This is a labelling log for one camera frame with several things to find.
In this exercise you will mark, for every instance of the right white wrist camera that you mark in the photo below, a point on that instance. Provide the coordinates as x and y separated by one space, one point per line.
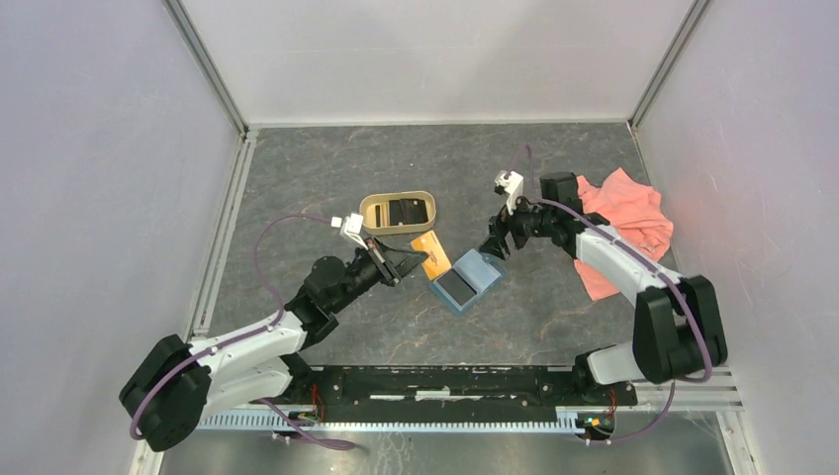
509 183

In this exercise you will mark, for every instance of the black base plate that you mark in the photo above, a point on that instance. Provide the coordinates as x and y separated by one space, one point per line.
441 411

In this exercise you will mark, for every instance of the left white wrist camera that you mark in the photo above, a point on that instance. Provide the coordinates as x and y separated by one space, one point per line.
350 228

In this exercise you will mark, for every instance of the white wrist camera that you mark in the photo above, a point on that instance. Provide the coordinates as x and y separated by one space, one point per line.
350 228
509 183

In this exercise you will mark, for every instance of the blue card holder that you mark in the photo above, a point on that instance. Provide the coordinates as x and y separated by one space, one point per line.
468 280

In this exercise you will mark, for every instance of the dark grey card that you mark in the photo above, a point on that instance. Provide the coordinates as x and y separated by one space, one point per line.
455 288

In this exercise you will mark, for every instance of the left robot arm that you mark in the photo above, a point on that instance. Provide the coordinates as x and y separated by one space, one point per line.
181 383

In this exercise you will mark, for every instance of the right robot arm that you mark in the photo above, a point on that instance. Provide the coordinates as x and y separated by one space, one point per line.
677 330

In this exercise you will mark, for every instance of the beige card tray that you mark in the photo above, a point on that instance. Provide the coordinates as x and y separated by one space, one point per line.
398 213

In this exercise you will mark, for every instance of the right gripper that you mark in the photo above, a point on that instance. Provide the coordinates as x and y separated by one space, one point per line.
504 224

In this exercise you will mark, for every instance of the orange VIP card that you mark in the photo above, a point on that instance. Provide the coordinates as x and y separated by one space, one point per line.
437 261

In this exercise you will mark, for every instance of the pink cloth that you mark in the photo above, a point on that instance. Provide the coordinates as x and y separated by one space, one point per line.
633 209

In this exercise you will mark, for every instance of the aluminium frame rail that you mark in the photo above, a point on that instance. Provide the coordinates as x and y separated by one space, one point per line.
547 386

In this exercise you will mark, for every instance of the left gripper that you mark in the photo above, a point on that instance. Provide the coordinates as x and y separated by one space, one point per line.
392 264

